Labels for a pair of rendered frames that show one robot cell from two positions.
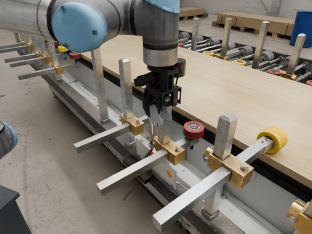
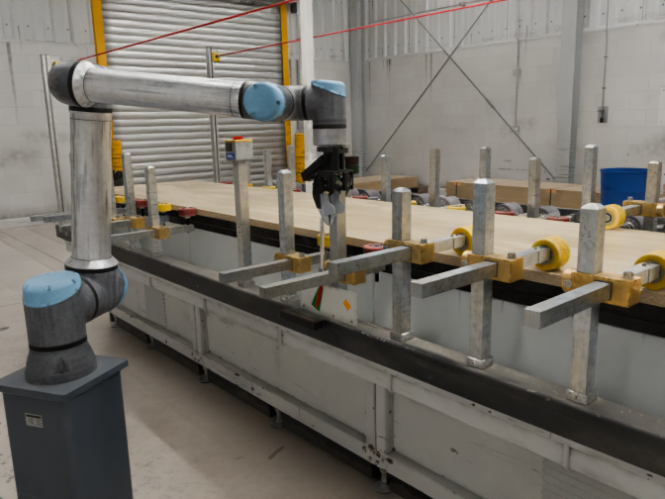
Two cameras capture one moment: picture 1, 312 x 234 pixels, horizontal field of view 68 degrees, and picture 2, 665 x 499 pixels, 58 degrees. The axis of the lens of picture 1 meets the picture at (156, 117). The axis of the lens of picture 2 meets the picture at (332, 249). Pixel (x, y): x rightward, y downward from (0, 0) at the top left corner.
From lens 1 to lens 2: 103 cm
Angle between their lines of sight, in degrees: 20
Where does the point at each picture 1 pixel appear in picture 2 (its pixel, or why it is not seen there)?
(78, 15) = (266, 89)
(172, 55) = (341, 134)
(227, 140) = (403, 215)
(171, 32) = (338, 112)
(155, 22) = (324, 103)
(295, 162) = not seen: hidden behind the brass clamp
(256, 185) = (462, 311)
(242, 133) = not seen: hidden behind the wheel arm
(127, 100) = (287, 227)
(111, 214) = (248, 476)
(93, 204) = (213, 465)
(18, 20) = (213, 98)
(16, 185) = not seen: hidden behind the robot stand
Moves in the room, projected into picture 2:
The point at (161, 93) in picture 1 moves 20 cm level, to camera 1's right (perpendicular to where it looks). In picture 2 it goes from (332, 171) to (410, 169)
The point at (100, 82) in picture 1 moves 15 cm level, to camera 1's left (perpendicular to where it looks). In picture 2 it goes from (243, 220) to (200, 221)
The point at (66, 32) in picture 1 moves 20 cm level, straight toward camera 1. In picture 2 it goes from (255, 103) to (281, 99)
